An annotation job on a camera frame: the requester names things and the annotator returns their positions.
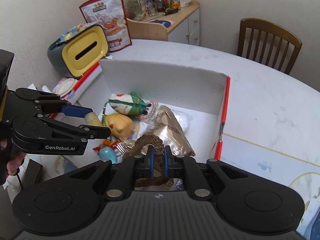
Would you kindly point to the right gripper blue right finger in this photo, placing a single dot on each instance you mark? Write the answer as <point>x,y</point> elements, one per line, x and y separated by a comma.
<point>187,169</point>

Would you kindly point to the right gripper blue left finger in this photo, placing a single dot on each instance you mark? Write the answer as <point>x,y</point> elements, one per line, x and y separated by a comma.
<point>126,173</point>

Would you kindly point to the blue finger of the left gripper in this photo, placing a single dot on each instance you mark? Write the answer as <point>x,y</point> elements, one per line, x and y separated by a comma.
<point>41,130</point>
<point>49,103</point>

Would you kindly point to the teal oval case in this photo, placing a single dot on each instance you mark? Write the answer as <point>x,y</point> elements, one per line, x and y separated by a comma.
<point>107,153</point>

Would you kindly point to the yellow pig plush toy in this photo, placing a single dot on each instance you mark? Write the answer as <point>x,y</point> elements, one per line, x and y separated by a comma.
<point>121,126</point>

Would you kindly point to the gold foil snack packet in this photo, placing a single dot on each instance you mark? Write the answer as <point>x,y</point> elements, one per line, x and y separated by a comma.
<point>165,126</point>

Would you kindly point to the green white zongzi plush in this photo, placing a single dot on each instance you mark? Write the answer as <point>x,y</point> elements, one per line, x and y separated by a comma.
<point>127,104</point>

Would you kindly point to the doll face plush pouch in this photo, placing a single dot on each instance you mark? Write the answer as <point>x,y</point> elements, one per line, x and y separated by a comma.
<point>149,112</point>

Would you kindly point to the beige oval eraser block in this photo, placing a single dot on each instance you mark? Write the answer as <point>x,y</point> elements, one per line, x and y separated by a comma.
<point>92,119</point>

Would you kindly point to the bag of white beads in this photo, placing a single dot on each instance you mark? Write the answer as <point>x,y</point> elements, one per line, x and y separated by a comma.
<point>183,119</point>

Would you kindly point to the person's left hand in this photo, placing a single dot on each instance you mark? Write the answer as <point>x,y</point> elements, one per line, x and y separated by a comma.
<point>14,164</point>

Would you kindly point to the white round lid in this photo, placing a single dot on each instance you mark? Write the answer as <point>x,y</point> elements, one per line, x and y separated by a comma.
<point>64,86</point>

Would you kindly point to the yellow tissue box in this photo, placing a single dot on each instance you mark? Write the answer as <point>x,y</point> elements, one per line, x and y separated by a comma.
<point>74,57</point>

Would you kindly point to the red and white cardboard box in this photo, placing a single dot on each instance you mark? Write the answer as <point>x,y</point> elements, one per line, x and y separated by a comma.
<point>200,93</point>

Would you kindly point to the red white snack bag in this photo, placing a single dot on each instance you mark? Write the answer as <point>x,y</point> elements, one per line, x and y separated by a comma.
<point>110,15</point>

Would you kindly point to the wooden side cabinet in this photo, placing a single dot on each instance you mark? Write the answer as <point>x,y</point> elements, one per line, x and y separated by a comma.
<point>180,27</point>

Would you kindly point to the brown wooden chair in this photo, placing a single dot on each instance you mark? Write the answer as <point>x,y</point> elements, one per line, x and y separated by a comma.
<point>267,43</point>

